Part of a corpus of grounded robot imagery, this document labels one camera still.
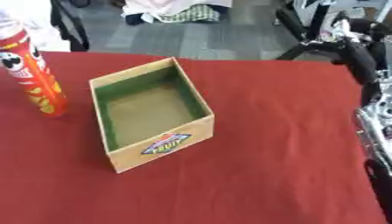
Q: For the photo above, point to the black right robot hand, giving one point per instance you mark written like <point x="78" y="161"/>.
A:
<point x="360" y="62"/>

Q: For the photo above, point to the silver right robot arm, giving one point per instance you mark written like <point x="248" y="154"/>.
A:
<point x="376" y="134"/>

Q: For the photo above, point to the tan cardboard box green inside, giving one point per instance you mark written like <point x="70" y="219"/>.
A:
<point x="153" y="113"/>

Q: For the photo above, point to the black tripod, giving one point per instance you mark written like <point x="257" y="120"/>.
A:
<point x="302" y="27"/>

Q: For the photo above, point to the person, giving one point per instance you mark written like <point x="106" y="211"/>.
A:
<point x="176" y="10"/>
<point x="35" y="17"/>

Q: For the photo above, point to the black chair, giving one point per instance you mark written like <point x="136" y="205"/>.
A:
<point x="69" y="26"/>

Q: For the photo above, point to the red chip can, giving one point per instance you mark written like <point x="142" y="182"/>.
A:
<point x="43" y="87"/>

